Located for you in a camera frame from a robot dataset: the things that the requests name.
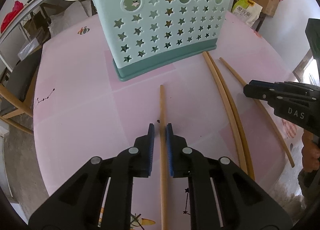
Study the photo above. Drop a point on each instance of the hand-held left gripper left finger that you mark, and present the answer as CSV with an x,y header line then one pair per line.
x,y
150,150

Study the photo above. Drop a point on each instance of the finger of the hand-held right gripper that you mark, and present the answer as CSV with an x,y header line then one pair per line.
x,y
255,91
262,84

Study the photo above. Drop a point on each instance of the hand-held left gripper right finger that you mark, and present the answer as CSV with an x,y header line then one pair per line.
x,y
170,150

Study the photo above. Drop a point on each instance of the teal plastic utensil holder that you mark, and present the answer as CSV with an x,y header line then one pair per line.
x,y
150,45

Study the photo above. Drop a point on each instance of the person's right hand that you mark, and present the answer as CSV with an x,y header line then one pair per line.
x,y
310,152

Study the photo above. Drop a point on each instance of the dark wooden stool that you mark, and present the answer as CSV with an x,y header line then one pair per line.
x,y
261,21

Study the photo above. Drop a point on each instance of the white and green rice bag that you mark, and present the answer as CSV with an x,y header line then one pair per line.
x,y
246,11

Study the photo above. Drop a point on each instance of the wooden chair with dark seat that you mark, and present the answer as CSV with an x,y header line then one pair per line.
x,y
22,75

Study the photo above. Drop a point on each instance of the grey flat box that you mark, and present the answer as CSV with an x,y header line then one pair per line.
x,y
28,50

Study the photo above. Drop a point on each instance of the white sack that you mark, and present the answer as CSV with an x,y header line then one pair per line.
x,y
57,22

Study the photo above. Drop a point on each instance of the white side desk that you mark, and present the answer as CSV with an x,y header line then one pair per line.
x,y
30,5

